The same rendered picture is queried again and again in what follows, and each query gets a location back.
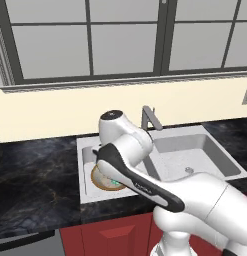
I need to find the white double-basin sink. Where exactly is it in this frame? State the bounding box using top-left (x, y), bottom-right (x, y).
top-left (76, 124), bottom-right (247, 205)

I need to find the brown rimmed bowl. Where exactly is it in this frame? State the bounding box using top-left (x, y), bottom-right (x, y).
top-left (90, 164), bottom-right (128, 192)

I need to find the grey dishwasher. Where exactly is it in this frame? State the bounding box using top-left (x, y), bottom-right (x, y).
top-left (0, 229), bottom-right (65, 256)

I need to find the grey sink tap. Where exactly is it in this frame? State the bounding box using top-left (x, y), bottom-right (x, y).
top-left (140, 105), bottom-right (164, 132)

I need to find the red cupboard door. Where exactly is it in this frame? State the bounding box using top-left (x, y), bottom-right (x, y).
top-left (59, 212), bottom-right (155, 256)

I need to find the dark framed window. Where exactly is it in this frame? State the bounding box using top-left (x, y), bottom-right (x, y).
top-left (0, 0), bottom-right (247, 94)

